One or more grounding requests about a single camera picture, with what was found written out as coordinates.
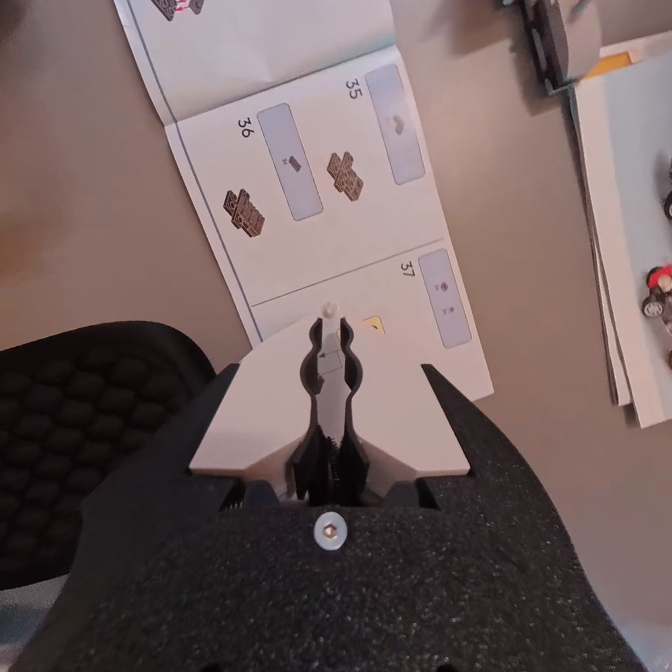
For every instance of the lego truck model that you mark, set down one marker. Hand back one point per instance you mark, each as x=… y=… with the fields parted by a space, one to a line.
x=561 y=36

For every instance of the closed lego instruction booklet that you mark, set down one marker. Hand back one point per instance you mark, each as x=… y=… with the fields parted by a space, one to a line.
x=624 y=210

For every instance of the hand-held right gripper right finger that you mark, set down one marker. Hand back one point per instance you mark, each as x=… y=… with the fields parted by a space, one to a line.
x=404 y=414

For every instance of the black padded wrist rest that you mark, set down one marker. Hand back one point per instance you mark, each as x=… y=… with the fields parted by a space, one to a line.
x=94 y=430

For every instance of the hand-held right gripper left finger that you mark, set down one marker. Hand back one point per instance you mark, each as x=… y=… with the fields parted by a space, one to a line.
x=252 y=414

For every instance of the open lego instruction booklet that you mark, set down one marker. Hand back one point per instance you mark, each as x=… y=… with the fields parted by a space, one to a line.
x=315 y=252

